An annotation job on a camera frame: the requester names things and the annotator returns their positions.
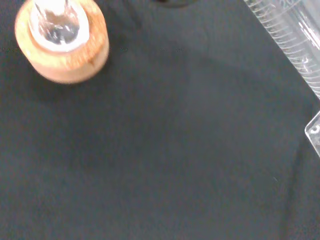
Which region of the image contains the black table cloth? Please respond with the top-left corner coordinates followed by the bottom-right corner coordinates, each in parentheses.
top-left (0, 0), bottom-right (320, 240)

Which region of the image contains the cork ring stand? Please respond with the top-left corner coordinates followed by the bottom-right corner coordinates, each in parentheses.
top-left (14, 0), bottom-right (110, 85)

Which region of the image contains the clear round-bottom flask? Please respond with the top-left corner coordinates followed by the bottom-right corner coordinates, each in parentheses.
top-left (27, 0), bottom-right (90, 53)

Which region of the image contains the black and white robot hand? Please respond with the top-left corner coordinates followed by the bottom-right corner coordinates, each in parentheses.
top-left (153, 0), bottom-right (197, 8)

